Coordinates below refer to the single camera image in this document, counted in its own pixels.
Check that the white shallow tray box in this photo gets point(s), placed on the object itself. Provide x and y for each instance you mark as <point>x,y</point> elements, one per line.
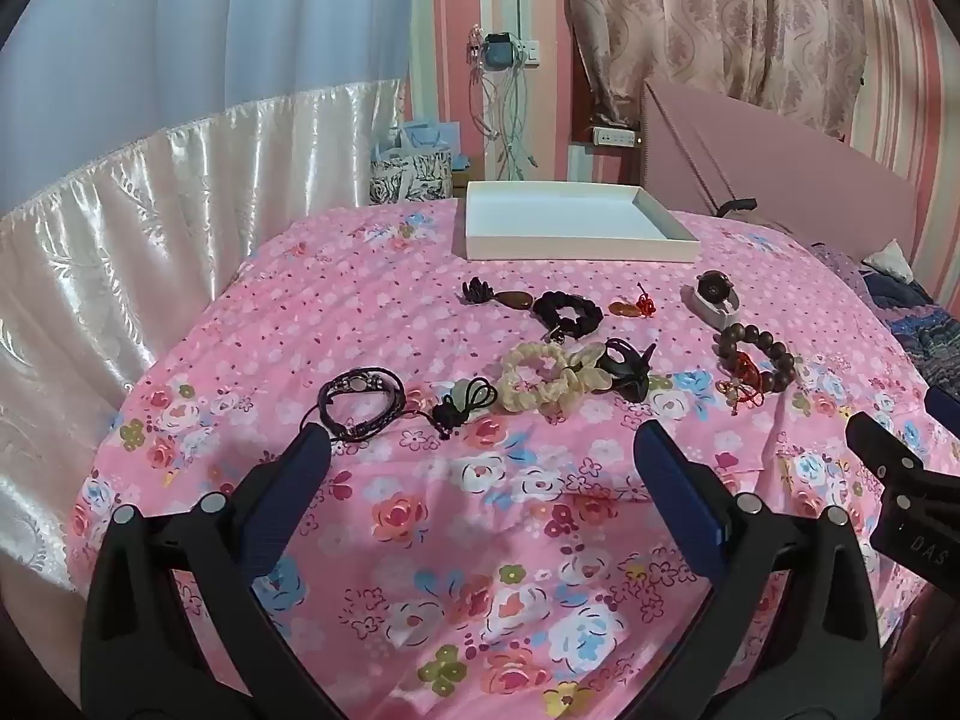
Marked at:
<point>570,217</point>

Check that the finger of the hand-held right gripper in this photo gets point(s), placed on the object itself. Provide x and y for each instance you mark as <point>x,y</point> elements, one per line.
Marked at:
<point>943,409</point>
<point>881,451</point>

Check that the pink board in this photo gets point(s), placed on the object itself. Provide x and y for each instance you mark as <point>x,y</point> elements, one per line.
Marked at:
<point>757,165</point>

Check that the pink floral bed sheet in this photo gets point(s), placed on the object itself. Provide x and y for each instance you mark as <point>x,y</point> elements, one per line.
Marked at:
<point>420,525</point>

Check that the white wall socket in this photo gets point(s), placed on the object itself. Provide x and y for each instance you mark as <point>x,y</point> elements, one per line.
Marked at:
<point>529,52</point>

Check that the cream ruffled scrunchie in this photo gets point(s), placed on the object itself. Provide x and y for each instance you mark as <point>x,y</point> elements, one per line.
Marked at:
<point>517,390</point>
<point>594,375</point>

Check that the white pillow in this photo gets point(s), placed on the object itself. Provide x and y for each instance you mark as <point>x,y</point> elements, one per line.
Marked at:
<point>889,259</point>

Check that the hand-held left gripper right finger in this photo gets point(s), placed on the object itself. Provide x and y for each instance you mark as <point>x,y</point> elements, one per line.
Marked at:
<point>679,481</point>

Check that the black hair claw clip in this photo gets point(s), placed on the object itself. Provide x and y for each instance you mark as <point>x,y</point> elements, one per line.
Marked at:
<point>630,375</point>

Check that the white power strip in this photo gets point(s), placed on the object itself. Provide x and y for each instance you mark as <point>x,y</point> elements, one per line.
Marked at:
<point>615,136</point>

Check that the dark blue patterned blanket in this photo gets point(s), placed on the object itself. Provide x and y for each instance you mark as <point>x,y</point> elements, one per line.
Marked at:
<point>926,330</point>

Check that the black scrunchie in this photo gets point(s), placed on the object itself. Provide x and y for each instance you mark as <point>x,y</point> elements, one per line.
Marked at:
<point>551,304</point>

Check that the light blue gift bag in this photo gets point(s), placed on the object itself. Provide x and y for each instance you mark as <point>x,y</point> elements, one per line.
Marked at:
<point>427,136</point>

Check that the blue charger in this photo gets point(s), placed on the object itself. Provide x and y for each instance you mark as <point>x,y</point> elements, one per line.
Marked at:
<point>499,51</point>

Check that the black and white patterned bag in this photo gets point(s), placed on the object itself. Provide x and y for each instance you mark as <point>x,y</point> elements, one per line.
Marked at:
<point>409,176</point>

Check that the cream satin cloth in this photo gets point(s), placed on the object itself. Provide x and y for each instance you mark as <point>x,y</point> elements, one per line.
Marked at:
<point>150,240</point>

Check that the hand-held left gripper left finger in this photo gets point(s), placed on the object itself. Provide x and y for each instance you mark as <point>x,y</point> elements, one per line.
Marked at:
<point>291,481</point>

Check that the purple cloth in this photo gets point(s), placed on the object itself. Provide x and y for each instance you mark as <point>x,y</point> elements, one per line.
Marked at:
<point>844,266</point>

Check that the amber pendant with red knot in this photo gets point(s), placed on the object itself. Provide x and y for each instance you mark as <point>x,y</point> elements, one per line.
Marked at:
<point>621,308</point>

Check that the pink patterned curtain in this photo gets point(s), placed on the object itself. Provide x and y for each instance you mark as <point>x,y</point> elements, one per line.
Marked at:
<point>712,22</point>

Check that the light blue curtain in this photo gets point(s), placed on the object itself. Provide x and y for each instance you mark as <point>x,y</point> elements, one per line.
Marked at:
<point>187,30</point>

